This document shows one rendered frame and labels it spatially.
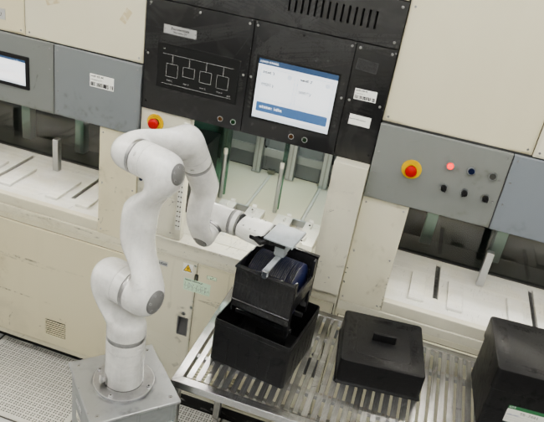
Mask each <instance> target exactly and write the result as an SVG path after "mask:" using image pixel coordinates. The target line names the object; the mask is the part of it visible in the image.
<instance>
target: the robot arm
mask: <svg viewBox="0 0 544 422"><path fill-rule="evenodd" d="M110 154H111V158H112V160H113V161H114V163H115V164H116V165H117V166H118V167H120V168H121V169H123V170H125V171H127V172H129V173H131V174H133V175H135V176H137V177H139V178H141V179H142V180H143V182H144V188H143V190H142V191H141V192H139V193H137V194H134V195H133V196H131V197H130V198H128V199H127V200H126V202H125V203H124V206H123V209H122V213H121V225H120V239H121V247H122V249H123V252H124V254H125V257H126V260H127V261H125V260H122V259H120V258H117V257H107V258H104V259H103V260H101V261H99V262H98V263H97V264H96V266H95V267H94V269H93V271H92V274H91V278H90V285H91V290H92V293H93V296H94V298H95V302H96V304H97V306H98V307H99V309H100V312H101V314H102V316H103V317H104V319H105V322H106V338H105V363H104V364H102V365H101V366H100V367H99V368H98V369H97V370H96V371H95V374H94V377H93V387H94V390H95V392H96V393H97V394H98V395H99V396H100V397H101V398H103V399H105V400H108V401H110V402H114V403H122V404H123V403H130V402H134V401H137V400H139V399H142V398H144V397H145V396H146V395H148V394H149V393H150V392H151V390H152V388H153V385H154V380H155V378H154V373H153V372H152V370H151V368H150V367H149V366H148V365H146V364H145V353H146V330H147V324H146V318H145V317H148V316H150V315H152V314H154V313H155V312H157V311H158V310H159V308H160V307H161V305H162V303H163V300H164V296H165V286H164V280H163V276H162V270H161V266H160V264H159V260H158V258H157V250H156V231H157V221H158V216H159V213H160V210H161V207H162V205H163V204H164V203H165V202H166V200H167V199H169V198H170V197H171V196H172V195H173V194H174V193H175V192H177V191H178V190H179V189H180V187H181V186H182V184H183V182H184V179H185V175H186V177H187V180H188V182H189V185H190V187H191V193H190V196H189V199H188V203H187V226H188V229H189V231H190V234H191V236H192V238H193V239H194V241H195V242H196V243H197V244H199V245H200V246H202V247H208V246H209V245H211V244H212V243H213V241H214V240H215V239H216V238H217V236H218V234H219V233H220V232H224V233H226V234H231V235H233V236H237V237H239V238H240V239H242V240H244V241H246V242H248V243H251V244H254V245H256V246H259V247H261V246H263V245H264V244H269V245H274V246H276V247H279V248H281V249H283V250H284V249H285V246H283V245H280V244H276V243H274V242H271V241H269V240H267V239H264V237H265V236H266V235H267V233H269V232H270V230H271V229H273V228H274V227H275V226H276V224H272V223H271V222H269V221H266V220H263V219H258V218H255V217H251V216H246V214H244V212H242V211H240V210H237V209H234V208H230V207H227V206H225V205H222V204H220V203H215V199H216V197H217V195H218V189H219V183H218V177H217V174H216V172H215V169H214V166H213V161H212V158H211V156H210V153H209V150H208V146H207V143H206V141H205V138H204V136H203V134H202V133H201V131H200V130H199V129H198V128H197V127H195V126H194V125H190V124H183V125H180V126H174V127H170V128H165V129H139V130H134V131H128V132H126V133H124V134H122V135H120V136H118V137H117V138H116V139H115V140H114V142H113V143H112V145H111V149H110Z"/></svg>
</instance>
